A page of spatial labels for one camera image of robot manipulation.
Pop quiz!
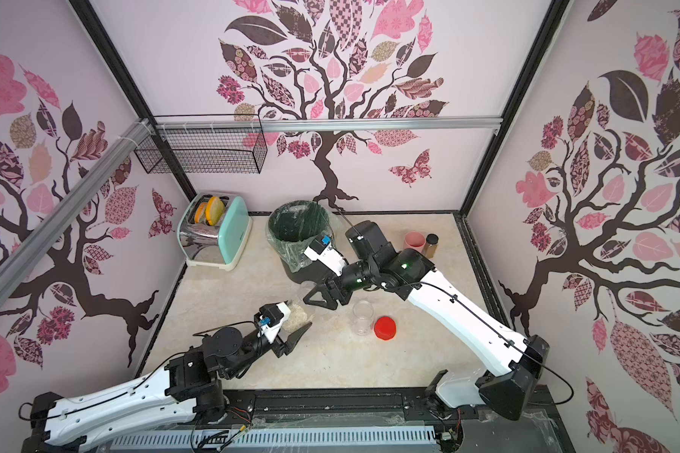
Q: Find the oatmeal jar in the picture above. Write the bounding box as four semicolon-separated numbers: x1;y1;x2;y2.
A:
351;300;375;336

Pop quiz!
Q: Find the red jar lid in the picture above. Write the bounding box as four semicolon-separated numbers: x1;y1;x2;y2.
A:
373;316;397;341

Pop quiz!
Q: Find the black trash bin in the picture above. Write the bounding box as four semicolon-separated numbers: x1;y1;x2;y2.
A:
267;200;334;284

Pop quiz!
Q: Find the clear jar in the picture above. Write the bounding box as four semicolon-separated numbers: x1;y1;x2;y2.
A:
283;281;315;334

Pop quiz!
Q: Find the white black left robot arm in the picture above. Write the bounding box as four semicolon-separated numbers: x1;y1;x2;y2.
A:
22;322;312;452

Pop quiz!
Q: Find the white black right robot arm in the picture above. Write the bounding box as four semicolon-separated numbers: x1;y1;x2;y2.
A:
304;221;550;421

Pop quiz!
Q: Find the pink plastic cup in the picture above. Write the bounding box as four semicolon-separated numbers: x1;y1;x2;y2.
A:
404;231;426;252

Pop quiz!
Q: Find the brown spice jar black lid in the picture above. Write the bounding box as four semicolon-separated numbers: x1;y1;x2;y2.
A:
422;233;439;260

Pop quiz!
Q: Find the clear plastic bin liner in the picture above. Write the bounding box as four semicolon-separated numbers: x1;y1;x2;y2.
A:
264;199;341;272

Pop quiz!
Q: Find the mint green toaster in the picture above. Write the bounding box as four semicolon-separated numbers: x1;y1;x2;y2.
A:
177;193;252;271

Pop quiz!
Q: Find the yellow toast slice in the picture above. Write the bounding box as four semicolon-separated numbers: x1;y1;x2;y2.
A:
205;196;226;226

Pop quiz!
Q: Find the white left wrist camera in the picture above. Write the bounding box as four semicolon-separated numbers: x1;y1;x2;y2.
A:
256;302;291;344

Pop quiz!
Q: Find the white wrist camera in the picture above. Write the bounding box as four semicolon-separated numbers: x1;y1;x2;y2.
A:
256;302;291;344
304;234;349;277

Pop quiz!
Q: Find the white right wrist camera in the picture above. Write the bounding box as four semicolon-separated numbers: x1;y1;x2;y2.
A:
304;234;349;277

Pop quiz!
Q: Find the white slotted cable duct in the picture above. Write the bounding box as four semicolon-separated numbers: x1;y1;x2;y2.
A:
98;426;437;452

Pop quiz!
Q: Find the back aluminium rail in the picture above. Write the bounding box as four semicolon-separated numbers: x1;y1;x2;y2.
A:
155;114;502;132

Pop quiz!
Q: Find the aluminium rail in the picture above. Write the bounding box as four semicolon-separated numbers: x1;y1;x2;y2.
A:
155;114;502;132
0;119;152;307

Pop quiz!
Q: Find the black wire basket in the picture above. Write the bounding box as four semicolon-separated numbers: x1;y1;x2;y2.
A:
134;113;268;175

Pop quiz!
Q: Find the left aluminium rail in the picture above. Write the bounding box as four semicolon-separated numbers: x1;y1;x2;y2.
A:
0;119;152;307

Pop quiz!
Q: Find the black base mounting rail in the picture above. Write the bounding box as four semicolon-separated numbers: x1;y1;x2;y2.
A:
84;384;576;453

